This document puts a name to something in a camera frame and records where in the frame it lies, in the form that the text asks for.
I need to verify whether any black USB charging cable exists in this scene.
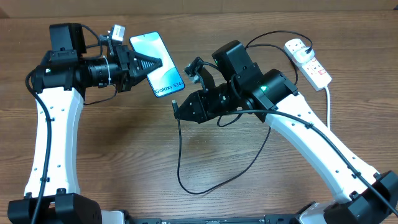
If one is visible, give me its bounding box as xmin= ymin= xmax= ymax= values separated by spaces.
xmin=172 ymin=30 xmax=313 ymax=196

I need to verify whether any Samsung Galaxy smartphone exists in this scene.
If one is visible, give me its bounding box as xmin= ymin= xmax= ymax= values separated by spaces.
xmin=129 ymin=32 xmax=185 ymax=98

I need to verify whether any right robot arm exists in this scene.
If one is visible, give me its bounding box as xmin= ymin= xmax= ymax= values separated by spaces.
xmin=174 ymin=40 xmax=397 ymax=223

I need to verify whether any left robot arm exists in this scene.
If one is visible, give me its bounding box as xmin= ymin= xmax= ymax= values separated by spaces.
xmin=7 ymin=23 xmax=163 ymax=223

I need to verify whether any white charger plug adapter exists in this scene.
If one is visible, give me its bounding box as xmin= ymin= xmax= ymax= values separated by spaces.
xmin=293 ymin=47 xmax=315 ymax=67

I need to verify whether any white power strip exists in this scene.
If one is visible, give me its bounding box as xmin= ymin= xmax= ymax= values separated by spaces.
xmin=284 ymin=39 xmax=332 ymax=91

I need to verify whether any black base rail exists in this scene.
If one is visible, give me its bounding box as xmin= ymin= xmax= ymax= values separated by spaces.
xmin=126 ymin=214 xmax=299 ymax=224

